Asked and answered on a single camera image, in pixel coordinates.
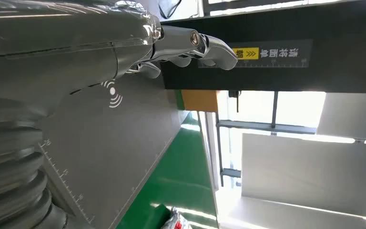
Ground green conveyor belt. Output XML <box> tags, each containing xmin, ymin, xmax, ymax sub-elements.
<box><xmin>116</xmin><ymin>110</ymin><xmax>219</xmax><ymax>229</ymax></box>

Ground grey metal window frame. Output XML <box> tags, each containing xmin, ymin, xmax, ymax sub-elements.
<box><xmin>216</xmin><ymin>92</ymin><xmax>317</xmax><ymax>187</ymax></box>

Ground brown cardboard box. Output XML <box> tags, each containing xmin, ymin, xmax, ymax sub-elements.
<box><xmin>181</xmin><ymin>90</ymin><xmax>218</xmax><ymax>113</ymax></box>

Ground white partition panel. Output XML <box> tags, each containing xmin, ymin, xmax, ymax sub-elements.
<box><xmin>241</xmin><ymin>133</ymin><xmax>366</xmax><ymax>219</ymax></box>

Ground yellow black label sticker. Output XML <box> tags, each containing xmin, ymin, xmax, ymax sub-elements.
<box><xmin>199</xmin><ymin>39</ymin><xmax>313</xmax><ymax>69</ymax></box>

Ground black inbound scanning machine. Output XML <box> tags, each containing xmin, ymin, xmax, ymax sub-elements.
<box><xmin>38</xmin><ymin>0</ymin><xmax>366</xmax><ymax>229</ymax></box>

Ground grey poly mailer package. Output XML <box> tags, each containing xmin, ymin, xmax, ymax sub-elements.
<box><xmin>161</xmin><ymin>207</ymin><xmax>193</xmax><ymax>229</ymax></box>

